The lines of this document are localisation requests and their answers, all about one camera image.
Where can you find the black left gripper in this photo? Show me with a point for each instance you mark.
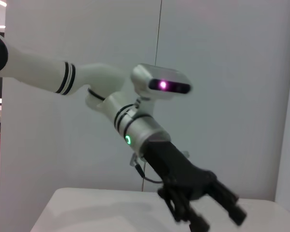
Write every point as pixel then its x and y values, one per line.
pixel 174 166

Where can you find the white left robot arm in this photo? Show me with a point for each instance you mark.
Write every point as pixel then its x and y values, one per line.
pixel 38 70

